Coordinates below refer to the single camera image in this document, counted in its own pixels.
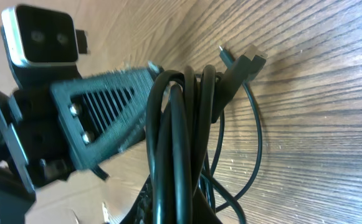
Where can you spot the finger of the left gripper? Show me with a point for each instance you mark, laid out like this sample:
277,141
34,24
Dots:
105,114

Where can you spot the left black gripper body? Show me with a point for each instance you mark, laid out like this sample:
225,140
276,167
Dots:
29,122

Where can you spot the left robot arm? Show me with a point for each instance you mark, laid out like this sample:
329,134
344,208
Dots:
15,199

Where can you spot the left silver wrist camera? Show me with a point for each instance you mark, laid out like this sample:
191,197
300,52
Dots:
40,37

